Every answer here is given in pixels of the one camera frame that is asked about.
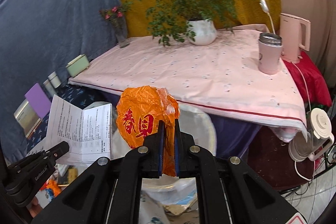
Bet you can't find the orange plastic bag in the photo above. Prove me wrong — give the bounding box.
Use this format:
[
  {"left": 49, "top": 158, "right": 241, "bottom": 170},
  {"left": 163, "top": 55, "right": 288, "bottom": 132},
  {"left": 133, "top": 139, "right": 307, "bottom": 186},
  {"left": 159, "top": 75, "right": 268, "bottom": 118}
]
[{"left": 116, "top": 86, "right": 180, "bottom": 177}]

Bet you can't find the white printed paper sheet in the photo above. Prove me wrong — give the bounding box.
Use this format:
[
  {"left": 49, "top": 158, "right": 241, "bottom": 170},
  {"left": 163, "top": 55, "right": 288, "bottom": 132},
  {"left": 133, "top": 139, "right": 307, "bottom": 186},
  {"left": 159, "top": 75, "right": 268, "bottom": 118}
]
[{"left": 28, "top": 96, "right": 112, "bottom": 166}]

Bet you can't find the white lined trash bin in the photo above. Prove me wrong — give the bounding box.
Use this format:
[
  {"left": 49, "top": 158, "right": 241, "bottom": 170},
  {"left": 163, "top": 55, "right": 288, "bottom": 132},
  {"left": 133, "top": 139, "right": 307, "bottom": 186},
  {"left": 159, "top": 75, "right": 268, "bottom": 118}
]
[{"left": 110, "top": 103, "right": 217, "bottom": 215}]

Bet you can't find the beige book box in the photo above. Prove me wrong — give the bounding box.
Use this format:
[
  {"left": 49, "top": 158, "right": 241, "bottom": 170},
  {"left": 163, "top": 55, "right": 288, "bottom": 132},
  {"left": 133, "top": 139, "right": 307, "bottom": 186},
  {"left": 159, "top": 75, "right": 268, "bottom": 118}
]
[{"left": 14, "top": 99, "right": 42, "bottom": 139}]

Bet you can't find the purple card box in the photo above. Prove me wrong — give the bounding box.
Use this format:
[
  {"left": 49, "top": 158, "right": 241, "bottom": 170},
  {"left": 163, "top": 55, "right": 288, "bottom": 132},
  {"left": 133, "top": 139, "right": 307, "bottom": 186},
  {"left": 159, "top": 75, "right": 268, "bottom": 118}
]
[{"left": 25, "top": 83, "right": 51, "bottom": 119}]

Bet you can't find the white slim bottle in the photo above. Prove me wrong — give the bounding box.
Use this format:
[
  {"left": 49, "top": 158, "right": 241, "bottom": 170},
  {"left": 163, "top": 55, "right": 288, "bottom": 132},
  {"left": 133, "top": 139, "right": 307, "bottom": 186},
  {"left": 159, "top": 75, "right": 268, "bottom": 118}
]
[{"left": 43, "top": 79, "right": 57, "bottom": 98}]

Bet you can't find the pink tablecloth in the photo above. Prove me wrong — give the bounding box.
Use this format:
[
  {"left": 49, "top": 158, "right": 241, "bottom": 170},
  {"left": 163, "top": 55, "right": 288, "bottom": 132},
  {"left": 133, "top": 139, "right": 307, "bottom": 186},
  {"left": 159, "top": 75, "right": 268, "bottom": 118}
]
[{"left": 69, "top": 24, "right": 306, "bottom": 142}]

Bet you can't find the white jar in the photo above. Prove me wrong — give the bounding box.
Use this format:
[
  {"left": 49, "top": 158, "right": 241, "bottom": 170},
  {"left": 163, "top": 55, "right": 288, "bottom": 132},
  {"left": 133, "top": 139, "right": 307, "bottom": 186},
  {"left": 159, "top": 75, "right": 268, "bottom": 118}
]
[{"left": 48, "top": 72, "right": 62, "bottom": 89}]

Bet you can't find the mint green box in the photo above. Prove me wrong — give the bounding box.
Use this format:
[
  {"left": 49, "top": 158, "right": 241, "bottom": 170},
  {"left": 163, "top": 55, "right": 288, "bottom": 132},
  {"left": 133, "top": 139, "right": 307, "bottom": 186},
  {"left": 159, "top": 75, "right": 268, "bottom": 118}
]
[{"left": 66, "top": 54, "right": 89, "bottom": 77}]

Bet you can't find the white ceramic plant pot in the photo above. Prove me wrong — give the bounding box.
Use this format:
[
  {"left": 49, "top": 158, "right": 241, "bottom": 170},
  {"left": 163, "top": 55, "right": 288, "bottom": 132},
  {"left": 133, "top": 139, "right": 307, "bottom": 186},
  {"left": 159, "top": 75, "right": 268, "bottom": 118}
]
[{"left": 187, "top": 19, "right": 217, "bottom": 46}]

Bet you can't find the pink thermos cup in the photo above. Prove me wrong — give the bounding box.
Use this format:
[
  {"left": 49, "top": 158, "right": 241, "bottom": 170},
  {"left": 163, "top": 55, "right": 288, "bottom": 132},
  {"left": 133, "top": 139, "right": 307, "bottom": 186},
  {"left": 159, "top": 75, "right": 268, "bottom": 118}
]
[{"left": 258, "top": 32, "right": 282, "bottom": 75}]

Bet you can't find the glass vase with pink flowers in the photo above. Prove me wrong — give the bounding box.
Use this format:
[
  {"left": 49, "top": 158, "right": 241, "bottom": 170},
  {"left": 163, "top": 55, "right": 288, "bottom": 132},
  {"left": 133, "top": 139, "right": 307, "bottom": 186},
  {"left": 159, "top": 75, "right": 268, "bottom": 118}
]
[{"left": 99, "top": 6, "right": 129, "bottom": 48}]

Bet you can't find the red cloth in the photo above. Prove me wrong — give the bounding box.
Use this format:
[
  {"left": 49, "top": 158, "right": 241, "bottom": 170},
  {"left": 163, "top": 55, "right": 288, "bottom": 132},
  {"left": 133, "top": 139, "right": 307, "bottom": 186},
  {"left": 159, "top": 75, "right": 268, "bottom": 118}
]
[{"left": 284, "top": 51, "right": 332, "bottom": 107}]

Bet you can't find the blue hanging cloth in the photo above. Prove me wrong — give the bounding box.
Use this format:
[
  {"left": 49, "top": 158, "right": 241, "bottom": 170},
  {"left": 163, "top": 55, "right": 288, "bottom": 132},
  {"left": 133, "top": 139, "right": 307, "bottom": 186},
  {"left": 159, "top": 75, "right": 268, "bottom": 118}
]
[{"left": 1, "top": 0, "right": 120, "bottom": 162}]

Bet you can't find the pink electric kettle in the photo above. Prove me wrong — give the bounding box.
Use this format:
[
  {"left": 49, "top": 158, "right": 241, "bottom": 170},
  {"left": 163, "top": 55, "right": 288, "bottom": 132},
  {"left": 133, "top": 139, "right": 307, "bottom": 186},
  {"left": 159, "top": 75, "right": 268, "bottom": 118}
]
[{"left": 279, "top": 13, "right": 311, "bottom": 64}]

